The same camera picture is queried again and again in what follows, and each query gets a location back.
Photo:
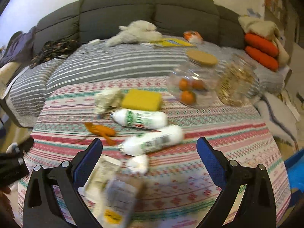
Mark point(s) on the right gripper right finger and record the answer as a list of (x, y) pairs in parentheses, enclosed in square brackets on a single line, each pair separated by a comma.
[(257, 208)]

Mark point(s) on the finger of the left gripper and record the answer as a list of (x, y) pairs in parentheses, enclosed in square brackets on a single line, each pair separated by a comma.
[(19, 150)]

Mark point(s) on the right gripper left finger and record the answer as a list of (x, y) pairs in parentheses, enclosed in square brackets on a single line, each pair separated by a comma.
[(41, 208)]

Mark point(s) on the white paper carton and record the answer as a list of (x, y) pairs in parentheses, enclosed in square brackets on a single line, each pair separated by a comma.
[(104, 170)]

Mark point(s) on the orange peel wrapper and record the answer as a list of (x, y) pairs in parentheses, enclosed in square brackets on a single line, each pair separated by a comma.
[(102, 131)]

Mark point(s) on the blue white small carton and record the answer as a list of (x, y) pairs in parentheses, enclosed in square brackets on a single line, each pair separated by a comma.
[(119, 200)]

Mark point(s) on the white tissue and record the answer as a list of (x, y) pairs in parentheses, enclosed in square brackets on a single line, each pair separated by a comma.
[(106, 99)]

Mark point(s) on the white milk bottle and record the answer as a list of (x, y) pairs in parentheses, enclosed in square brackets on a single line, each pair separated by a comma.
[(140, 119), (150, 142)]

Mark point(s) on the yellow sponge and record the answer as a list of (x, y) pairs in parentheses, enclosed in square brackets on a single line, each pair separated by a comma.
[(142, 100)]

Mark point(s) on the person hand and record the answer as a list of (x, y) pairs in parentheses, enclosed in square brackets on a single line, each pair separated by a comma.
[(6, 209)]

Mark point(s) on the blue plastic stool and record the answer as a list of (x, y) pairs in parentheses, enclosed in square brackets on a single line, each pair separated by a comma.
[(295, 170)]

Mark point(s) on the cream pillow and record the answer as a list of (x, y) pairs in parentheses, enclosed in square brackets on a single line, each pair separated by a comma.
[(9, 75)]

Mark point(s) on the grey floor cushion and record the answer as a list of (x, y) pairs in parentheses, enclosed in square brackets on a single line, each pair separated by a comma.
[(278, 118)]

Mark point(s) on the purple jacket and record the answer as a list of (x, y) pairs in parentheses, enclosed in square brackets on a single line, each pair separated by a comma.
[(20, 48)]

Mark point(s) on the dark plaid shirt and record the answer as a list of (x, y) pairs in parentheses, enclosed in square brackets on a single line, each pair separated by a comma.
[(55, 49)]

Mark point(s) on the patterned tablecloth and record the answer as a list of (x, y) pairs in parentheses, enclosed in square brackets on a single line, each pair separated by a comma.
[(179, 191)]

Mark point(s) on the white charger adapter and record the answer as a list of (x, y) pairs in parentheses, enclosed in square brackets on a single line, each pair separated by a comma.
[(96, 41)]

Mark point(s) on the plastic jar of snacks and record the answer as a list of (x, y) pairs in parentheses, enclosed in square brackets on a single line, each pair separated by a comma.
[(235, 81)]

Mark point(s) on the orange tangerine front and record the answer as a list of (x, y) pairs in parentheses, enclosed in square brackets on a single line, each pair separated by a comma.
[(188, 97)]

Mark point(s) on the orange tangerine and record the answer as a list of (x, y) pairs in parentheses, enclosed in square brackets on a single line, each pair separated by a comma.
[(188, 97), (184, 84), (198, 85)]

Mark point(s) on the orange tangerine right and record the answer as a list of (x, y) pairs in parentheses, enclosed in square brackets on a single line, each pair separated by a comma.
[(198, 85)]

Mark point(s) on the glass jar with cork lid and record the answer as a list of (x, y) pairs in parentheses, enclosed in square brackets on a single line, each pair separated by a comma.
[(200, 65)]

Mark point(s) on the orange tangerine left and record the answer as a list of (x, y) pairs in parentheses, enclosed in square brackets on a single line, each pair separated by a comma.
[(184, 84)]

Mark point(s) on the lower orange cushion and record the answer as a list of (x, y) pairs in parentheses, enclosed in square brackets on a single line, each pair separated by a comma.
[(263, 58)]

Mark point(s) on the orange cushion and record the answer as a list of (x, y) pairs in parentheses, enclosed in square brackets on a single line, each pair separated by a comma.
[(262, 44), (263, 58)]

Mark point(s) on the grey striped sofa cover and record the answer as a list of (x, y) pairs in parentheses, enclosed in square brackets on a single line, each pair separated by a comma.
[(88, 64)]

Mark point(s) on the white plush toy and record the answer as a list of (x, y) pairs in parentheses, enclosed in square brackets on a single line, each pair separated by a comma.
[(136, 32)]

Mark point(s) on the upper orange cushion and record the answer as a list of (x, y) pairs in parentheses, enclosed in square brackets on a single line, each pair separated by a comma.
[(262, 44)]

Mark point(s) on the yellow book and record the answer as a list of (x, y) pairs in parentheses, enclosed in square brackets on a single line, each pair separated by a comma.
[(171, 42)]

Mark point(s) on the beige blanket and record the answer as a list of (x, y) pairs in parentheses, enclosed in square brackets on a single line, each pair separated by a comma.
[(267, 30)]

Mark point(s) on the orange snack packet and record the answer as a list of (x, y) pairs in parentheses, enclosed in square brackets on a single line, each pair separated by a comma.
[(193, 37)]

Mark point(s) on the dark grey sofa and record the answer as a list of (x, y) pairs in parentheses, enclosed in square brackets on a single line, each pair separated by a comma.
[(86, 20)]

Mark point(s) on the bookshelf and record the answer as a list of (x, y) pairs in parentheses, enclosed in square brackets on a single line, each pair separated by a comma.
[(287, 13)]

